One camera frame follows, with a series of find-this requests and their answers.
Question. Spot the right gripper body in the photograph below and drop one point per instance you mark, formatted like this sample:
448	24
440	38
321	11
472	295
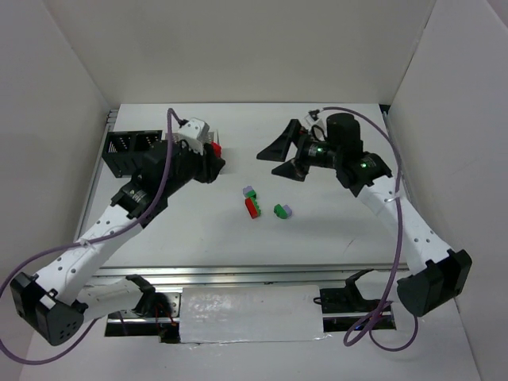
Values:
298	150

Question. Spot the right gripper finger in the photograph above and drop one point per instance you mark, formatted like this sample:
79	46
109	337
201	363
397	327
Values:
278	149
292	169

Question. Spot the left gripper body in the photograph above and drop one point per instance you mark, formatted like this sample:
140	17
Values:
207	166

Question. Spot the red lego brick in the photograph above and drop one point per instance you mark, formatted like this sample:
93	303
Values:
217	149

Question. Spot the green and purple lego pair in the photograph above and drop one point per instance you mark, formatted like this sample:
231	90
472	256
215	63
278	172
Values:
282	211

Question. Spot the purple and green lego stack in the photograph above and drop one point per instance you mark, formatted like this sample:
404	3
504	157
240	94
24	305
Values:
249	192

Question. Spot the red and green lego stack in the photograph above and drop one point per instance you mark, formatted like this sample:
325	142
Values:
252	207

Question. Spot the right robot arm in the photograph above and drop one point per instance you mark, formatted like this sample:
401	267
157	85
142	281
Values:
437	272

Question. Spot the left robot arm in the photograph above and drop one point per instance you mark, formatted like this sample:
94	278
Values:
57	300

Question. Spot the white slotted container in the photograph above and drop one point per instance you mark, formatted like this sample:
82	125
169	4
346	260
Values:
214	137

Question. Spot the black slotted container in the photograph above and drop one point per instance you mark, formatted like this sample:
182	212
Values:
123	151

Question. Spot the white foil cover panel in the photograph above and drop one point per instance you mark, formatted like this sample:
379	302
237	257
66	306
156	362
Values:
222	315

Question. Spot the aluminium rail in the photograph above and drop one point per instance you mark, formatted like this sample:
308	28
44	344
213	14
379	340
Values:
233	276

